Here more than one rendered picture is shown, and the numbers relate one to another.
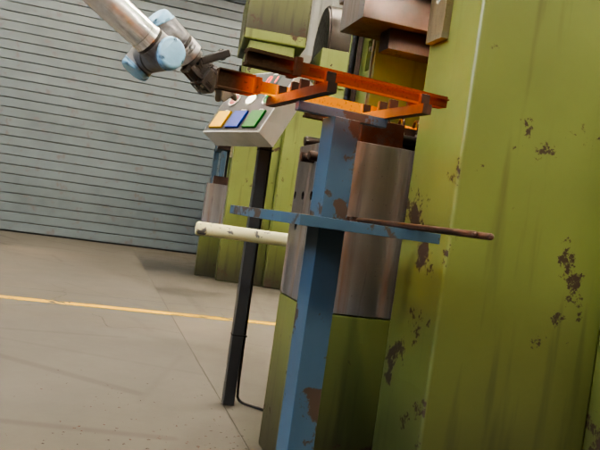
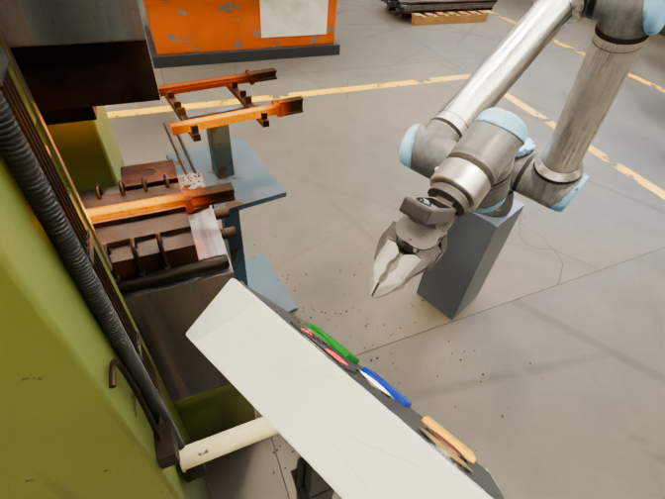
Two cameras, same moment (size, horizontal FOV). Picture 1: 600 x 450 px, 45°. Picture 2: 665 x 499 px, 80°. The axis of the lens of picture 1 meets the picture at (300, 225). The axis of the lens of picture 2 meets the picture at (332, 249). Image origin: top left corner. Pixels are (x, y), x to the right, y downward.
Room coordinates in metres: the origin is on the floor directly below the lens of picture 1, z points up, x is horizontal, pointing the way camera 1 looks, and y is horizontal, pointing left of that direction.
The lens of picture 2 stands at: (2.76, 0.12, 1.54)
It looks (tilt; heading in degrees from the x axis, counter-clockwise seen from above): 45 degrees down; 169
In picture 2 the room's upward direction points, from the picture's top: 6 degrees clockwise
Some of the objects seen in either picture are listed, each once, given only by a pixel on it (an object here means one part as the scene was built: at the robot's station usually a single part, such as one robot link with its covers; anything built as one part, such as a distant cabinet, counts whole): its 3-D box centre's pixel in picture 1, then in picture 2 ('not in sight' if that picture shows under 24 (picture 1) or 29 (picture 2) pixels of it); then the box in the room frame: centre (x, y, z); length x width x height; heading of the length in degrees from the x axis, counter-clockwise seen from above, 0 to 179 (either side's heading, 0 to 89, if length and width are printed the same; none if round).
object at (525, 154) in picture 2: not in sight; (507, 161); (1.59, 0.97, 0.79); 0.17 x 0.15 x 0.18; 39
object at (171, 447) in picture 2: not in sight; (166, 445); (2.48, -0.08, 0.80); 0.06 x 0.03 x 0.04; 16
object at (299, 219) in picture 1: (326, 222); (224, 174); (1.52, -0.06, 0.70); 0.40 x 0.30 x 0.02; 24
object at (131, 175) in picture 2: (377, 135); (151, 183); (1.92, -0.17, 0.95); 0.12 x 0.09 x 0.07; 106
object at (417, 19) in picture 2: not in sight; (437, 5); (-3.48, 2.53, 0.12); 1.58 x 0.80 x 0.24; 106
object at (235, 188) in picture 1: (319, 146); not in sight; (7.41, -0.08, 1.45); 2.20 x 1.23 x 2.90; 106
